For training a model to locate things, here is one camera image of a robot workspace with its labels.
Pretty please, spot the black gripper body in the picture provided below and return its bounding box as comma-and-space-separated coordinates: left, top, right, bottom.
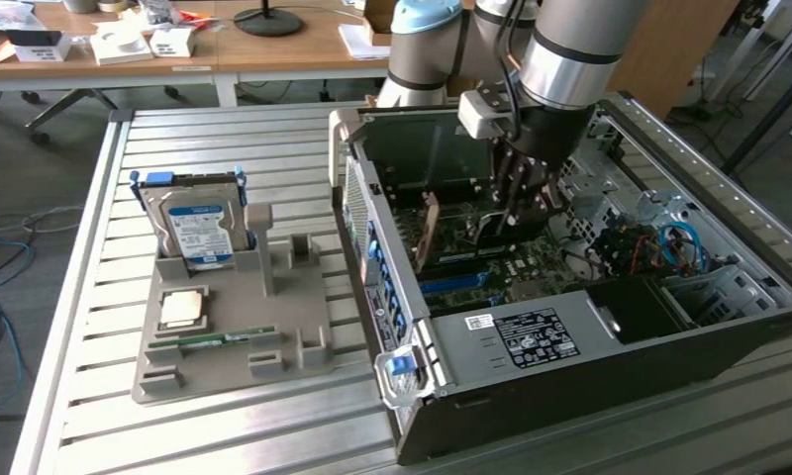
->
504, 103, 596, 172

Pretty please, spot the black graphics card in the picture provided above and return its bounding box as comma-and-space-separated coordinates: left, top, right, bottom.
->
412, 190, 550, 274

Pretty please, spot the green motherboard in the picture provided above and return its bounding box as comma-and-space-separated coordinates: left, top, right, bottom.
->
392, 175, 589, 318

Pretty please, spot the RAM stick with white label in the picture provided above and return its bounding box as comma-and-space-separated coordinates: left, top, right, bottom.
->
433, 247, 510, 267

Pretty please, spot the blue expansion slot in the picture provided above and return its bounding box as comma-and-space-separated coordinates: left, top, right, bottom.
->
420, 271, 493, 296

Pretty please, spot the wooden cabinet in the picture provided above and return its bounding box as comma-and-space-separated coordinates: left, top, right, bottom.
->
602, 0, 744, 120

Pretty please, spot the grey power supply unit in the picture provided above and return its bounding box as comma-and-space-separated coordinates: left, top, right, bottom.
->
426, 290, 620, 388

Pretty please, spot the black metal leg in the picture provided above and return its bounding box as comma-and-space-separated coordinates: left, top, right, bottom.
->
723, 73, 792, 174

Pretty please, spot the white paper stack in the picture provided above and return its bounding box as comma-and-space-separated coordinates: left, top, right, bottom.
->
337, 23, 392, 61

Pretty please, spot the brown cardboard box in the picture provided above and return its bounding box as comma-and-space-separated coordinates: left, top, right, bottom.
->
361, 0, 398, 35

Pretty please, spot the open black PC case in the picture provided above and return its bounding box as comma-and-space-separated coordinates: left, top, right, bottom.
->
328, 90, 792, 466

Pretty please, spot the blue case release latch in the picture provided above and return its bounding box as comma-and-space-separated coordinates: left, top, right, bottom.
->
381, 356, 416, 381

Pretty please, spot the light wooden desk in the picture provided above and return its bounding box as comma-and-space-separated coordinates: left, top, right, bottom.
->
214, 0, 580, 108
0, 0, 219, 145

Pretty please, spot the hard disk with blue caddy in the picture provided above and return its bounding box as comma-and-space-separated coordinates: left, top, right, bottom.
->
127, 166, 257, 271

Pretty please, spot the black lamp base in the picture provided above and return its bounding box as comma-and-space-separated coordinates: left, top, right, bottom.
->
231, 0, 305, 39

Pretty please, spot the grey parts rack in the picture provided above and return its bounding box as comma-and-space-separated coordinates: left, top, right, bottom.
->
129, 201, 338, 408

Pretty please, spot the green RAM stick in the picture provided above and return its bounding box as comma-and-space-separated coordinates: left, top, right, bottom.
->
149, 325, 279, 350

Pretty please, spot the CPU chip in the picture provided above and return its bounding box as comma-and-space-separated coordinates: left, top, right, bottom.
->
157, 290, 206, 331

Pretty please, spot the orange item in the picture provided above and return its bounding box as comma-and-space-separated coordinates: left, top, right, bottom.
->
175, 8, 215, 30

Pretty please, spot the small white box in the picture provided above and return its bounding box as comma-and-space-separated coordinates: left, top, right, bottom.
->
149, 28, 198, 58

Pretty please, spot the white tape roll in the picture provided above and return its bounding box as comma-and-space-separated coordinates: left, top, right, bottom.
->
101, 27, 147, 53

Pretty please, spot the flat white box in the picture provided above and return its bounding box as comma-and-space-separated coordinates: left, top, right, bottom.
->
89, 20, 155, 66

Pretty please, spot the clear packaging pile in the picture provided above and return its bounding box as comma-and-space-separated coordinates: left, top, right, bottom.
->
134, 0, 179, 26

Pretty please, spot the white box with black lid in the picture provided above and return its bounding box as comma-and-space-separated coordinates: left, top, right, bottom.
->
3, 29, 73, 64

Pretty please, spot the clear plastic bag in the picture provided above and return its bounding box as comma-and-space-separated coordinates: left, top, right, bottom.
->
0, 0, 45, 32

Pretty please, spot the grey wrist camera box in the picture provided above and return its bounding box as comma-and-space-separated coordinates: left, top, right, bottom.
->
457, 88, 524, 141

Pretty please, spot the black wire bundle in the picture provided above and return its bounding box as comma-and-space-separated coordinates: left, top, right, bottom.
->
590, 222, 654, 278

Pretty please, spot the orange red wire bundle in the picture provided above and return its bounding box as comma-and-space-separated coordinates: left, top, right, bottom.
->
622, 231, 701, 278

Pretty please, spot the black camera cable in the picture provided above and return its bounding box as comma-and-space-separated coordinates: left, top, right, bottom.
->
492, 0, 526, 143

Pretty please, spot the blue disk wire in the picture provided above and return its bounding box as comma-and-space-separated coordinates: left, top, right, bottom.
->
656, 221, 713, 278

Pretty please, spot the white desk frame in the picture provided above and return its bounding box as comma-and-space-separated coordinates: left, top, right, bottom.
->
698, 0, 792, 140

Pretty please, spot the grey floor cable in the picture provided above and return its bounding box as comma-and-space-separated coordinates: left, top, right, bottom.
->
0, 205, 85, 235

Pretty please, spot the blue floor cable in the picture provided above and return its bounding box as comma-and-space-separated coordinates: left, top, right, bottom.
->
0, 225, 38, 425

